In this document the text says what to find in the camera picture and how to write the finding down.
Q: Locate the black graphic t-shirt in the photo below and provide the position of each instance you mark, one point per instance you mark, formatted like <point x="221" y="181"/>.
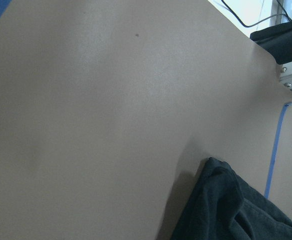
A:
<point x="222" y="206"/>

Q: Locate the black water bottle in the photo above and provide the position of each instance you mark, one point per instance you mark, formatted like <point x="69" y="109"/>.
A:
<point x="276" y="40"/>

